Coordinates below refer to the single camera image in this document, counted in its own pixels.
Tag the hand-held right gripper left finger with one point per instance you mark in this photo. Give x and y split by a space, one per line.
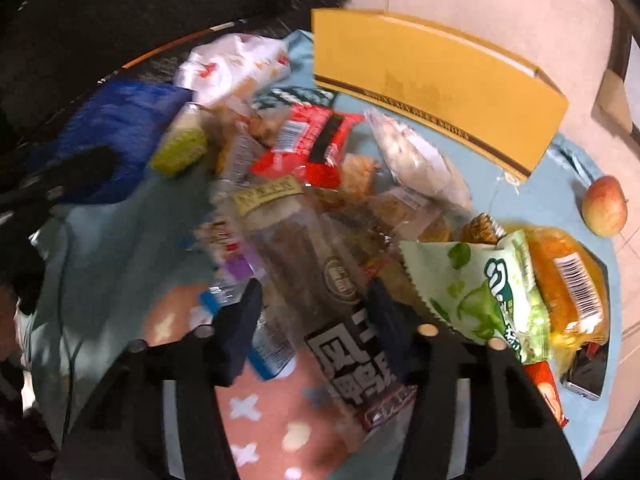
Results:
239 332

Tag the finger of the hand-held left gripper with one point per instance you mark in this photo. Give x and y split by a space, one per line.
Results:
70 172

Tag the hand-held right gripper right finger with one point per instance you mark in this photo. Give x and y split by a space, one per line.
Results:
392 332

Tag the clear packet with black-white print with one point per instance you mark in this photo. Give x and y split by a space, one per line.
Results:
300 260

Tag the red snack packet with barcode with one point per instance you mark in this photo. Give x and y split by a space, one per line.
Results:
310 145

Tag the yellow cardboard box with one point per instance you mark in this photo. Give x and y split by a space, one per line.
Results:
425 75

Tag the blue-white small packet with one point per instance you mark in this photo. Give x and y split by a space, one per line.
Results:
270 352

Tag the green snack packet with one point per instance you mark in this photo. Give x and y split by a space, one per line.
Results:
475 285

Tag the yellow-green small packet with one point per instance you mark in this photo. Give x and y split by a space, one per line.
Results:
180 145

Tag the orange-brown pastry packet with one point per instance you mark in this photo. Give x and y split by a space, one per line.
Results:
359 172

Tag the small red packet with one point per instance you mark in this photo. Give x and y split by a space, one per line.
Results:
550 392

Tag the dark carved wooden furniture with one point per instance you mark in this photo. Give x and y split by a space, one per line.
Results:
125 10

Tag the clear packet of white pieces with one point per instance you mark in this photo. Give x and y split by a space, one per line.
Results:
420 160

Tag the orange clear packet with barcode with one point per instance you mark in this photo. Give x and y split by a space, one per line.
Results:
565 285

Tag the white packet with red print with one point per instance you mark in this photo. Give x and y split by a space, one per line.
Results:
230 65

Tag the black smartphone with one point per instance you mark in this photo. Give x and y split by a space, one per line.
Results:
587 367

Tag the red-yellow apple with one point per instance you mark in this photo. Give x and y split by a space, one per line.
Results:
605 205

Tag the cardboard corner protector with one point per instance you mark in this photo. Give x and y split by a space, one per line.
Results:
614 97

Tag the dark framed panel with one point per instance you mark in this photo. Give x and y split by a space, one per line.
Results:
622 35

